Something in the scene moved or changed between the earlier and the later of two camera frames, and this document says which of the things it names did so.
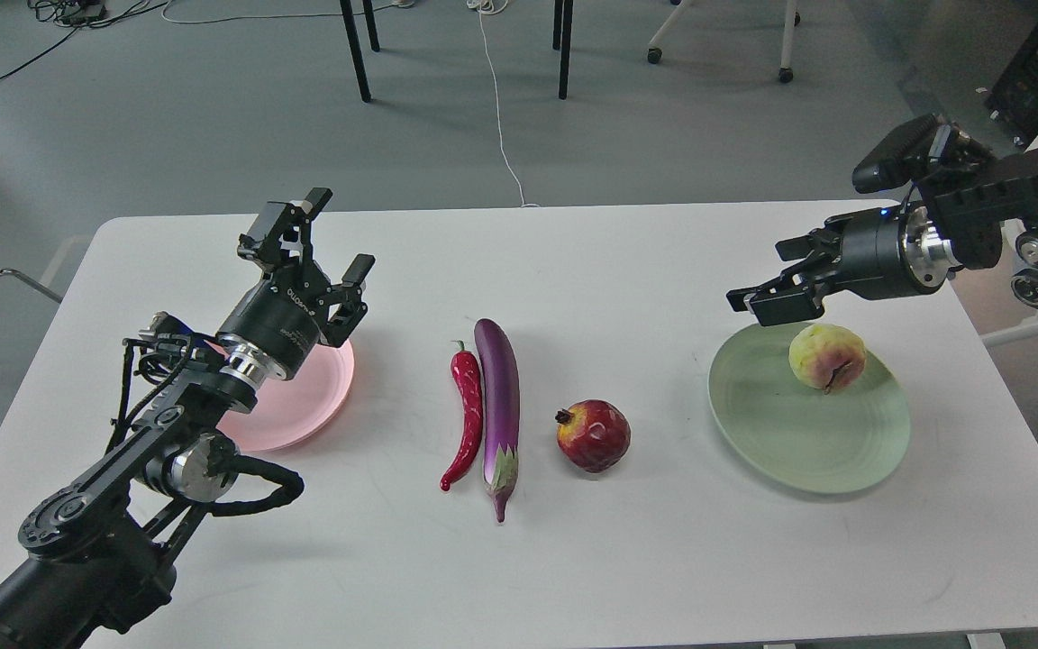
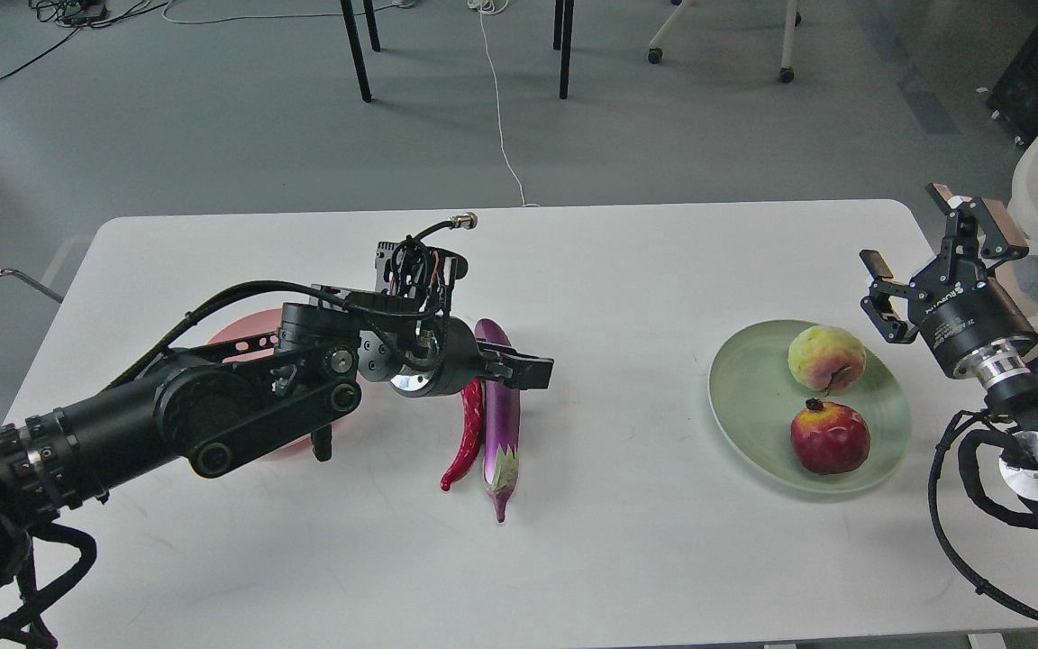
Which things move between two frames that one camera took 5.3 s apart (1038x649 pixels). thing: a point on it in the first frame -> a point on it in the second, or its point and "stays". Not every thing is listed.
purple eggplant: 500,410 stays
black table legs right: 566,41 stays
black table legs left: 355,41 stays
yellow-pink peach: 827,357 stays
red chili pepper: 467,373 stays
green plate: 836,443 stays
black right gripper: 890,253 -> 960,312
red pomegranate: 595,435 -> 830,438
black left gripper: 281,322 -> 443,359
